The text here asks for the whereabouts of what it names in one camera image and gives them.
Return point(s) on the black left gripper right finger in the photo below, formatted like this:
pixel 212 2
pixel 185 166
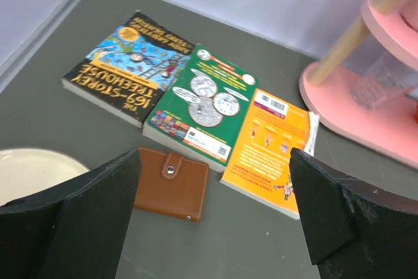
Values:
pixel 352 228

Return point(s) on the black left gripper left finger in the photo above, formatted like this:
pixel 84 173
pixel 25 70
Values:
pixel 75 229

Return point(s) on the green paperback book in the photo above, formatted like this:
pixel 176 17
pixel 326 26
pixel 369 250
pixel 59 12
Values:
pixel 201 113

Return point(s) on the cream floral plate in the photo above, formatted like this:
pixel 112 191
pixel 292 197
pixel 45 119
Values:
pixel 25 171

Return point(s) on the brown leather wallet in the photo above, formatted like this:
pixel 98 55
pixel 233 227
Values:
pixel 171 184

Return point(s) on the pink three-tier shelf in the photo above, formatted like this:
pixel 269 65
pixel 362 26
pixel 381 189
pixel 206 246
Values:
pixel 325 85

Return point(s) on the orange paperback book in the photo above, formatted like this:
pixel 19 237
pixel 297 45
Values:
pixel 259 164

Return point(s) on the clear glass cup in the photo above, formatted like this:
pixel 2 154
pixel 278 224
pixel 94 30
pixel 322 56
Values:
pixel 386 79

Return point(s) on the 169-storey treehouse book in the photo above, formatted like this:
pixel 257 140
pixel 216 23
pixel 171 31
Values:
pixel 129 71

